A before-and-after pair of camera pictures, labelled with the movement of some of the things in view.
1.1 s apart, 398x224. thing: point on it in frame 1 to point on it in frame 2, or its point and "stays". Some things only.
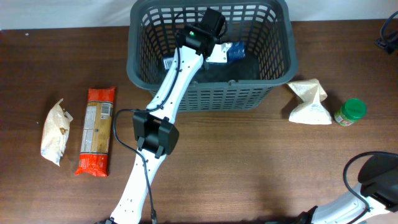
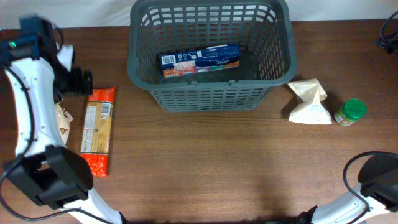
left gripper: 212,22 to 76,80
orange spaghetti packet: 96,129 stays
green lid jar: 353,110 stays
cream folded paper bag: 312,110 stays
